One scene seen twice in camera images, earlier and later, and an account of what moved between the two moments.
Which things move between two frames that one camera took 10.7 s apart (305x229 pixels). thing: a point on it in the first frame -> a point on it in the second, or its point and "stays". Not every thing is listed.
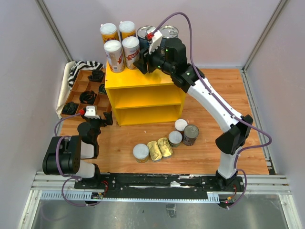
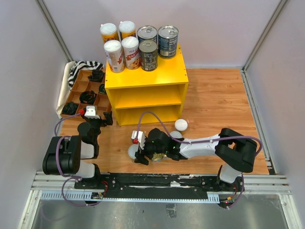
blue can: (169, 35) stays
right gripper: (141, 64) -> (140, 158)
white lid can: (180, 125) stays
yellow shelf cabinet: (137, 99) stays
